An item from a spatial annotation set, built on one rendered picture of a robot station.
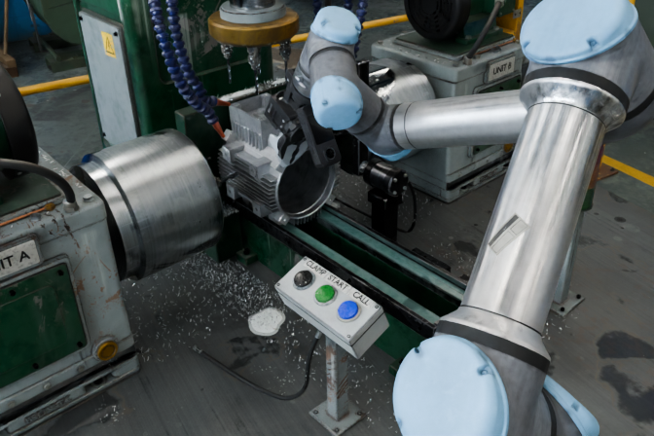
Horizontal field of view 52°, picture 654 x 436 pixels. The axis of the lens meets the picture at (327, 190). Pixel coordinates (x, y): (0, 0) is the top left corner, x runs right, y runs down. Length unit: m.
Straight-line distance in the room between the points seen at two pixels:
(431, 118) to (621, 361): 0.61
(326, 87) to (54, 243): 0.48
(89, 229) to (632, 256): 1.15
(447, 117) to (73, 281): 0.64
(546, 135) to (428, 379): 0.28
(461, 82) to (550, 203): 0.95
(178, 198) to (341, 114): 0.36
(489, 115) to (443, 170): 0.75
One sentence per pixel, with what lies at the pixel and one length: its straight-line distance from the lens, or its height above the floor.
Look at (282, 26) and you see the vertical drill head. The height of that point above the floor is 1.33.
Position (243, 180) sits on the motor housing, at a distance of 1.41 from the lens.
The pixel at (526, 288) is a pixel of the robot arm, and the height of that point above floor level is 1.27.
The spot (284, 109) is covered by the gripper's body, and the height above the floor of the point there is 1.22.
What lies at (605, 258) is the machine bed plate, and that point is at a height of 0.80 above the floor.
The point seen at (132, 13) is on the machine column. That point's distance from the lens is 1.45.
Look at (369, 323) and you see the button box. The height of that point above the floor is 1.06.
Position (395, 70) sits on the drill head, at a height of 1.16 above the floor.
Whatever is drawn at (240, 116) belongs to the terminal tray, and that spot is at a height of 1.13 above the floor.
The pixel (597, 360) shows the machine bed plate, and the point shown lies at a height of 0.80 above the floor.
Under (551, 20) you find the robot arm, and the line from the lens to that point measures 0.80.
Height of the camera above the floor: 1.69
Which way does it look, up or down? 30 degrees down
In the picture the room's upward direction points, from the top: 1 degrees counter-clockwise
